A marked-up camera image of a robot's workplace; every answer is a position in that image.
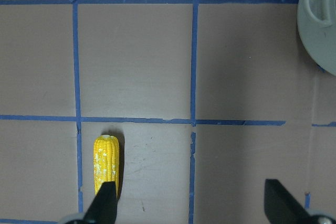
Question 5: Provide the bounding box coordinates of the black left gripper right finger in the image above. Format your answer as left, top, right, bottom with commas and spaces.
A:
264, 179, 311, 224

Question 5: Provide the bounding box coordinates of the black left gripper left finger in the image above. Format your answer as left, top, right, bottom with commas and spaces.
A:
82, 182, 117, 224

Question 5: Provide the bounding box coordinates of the yellow corn cob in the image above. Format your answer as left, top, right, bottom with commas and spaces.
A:
93, 135, 120, 195

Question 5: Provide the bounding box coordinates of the pale green steel pot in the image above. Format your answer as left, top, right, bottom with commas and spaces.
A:
297, 0, 335, 75

